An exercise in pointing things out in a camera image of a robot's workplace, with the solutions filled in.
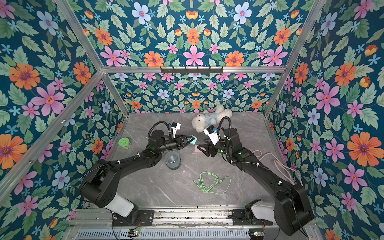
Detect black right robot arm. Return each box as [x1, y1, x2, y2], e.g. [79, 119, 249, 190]
[197, 133, 314, 236]

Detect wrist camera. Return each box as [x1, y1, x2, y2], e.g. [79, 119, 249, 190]
[170, 122, 181, 134]
[204, 125, 220, 146]

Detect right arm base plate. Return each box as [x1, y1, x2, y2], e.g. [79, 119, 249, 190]
[227, 209, 274, 226]

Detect white teddy bear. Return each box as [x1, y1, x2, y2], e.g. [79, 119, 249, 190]
[191, 105, 233, 133]

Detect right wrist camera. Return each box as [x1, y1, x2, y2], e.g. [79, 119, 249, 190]
[204, 125, 220, 146]

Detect teal charger adapter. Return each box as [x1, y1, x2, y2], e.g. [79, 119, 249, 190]
[190, 135, 197, 145]

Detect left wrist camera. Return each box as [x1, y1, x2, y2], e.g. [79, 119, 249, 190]
[170, 122, 181, 134]

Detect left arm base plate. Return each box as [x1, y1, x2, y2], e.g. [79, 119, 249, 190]
[112, 210, 155, 227]

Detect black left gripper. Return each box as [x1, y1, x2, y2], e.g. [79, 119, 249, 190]
[156, 135, 193, 155]

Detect black hook rail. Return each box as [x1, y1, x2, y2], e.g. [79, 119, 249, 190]
[160, 67, 224, 74]

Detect green charging cable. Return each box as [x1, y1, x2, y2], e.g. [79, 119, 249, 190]
[192, 171, 232, 196]

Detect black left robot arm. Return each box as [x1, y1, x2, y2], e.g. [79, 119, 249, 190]
[80, 134, 196, 226]

